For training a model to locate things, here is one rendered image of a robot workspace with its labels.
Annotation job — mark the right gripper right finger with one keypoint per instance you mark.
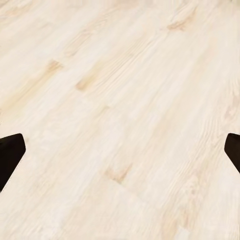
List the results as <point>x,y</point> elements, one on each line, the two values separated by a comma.
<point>232,149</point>

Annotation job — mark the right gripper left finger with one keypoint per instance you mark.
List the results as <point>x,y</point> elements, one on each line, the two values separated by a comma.
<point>12,149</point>

